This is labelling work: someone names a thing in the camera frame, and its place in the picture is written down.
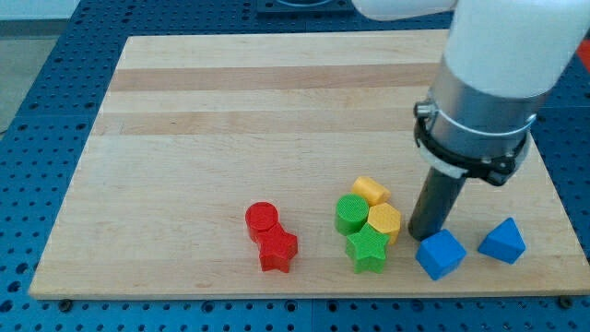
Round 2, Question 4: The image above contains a blue cube block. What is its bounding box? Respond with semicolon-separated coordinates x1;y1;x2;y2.
415;230;466;280

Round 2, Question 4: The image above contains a green cylinder block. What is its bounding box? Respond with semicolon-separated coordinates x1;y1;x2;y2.
335;194;369;235

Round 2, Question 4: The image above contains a yellow heart block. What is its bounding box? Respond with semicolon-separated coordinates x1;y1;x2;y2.
351;176;391;207

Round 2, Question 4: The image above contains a blue triangular block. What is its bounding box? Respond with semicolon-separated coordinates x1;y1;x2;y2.
478;218;526;265

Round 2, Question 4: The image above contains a yellow hexagon block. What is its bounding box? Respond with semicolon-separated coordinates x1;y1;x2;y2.
368;203;402;245

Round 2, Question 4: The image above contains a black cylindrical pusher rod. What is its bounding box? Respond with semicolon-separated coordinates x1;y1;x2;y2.
408;167;466;241

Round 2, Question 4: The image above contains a green star block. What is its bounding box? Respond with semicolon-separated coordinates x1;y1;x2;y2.
345;223;390;274

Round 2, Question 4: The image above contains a red cylinder block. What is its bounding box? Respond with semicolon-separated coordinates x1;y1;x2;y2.
244;201;278;243

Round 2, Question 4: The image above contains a light wooden board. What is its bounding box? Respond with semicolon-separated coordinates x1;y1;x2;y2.
29;30;589;300

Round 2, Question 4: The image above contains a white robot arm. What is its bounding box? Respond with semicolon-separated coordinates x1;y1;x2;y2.
353;0;589;185

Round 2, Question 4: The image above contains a red star block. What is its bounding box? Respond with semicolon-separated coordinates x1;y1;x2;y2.
257;223;298;273

